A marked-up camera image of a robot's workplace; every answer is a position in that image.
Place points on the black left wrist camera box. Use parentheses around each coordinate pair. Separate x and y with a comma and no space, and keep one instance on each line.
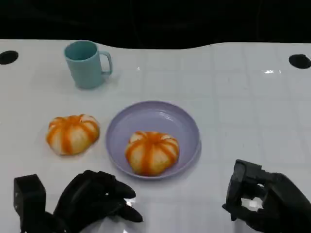
(29,196)

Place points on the pale green mug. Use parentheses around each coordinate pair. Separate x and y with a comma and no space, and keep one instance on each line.
(83,69)

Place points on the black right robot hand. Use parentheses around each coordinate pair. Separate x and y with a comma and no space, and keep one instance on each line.
(284,201)

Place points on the lilac plate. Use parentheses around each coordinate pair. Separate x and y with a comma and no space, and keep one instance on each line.
(155,119)

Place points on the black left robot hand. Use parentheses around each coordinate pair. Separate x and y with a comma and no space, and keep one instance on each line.
(85,197)

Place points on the orange white toy bread roll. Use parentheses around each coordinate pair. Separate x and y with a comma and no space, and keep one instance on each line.
(72,134)
(151,153)

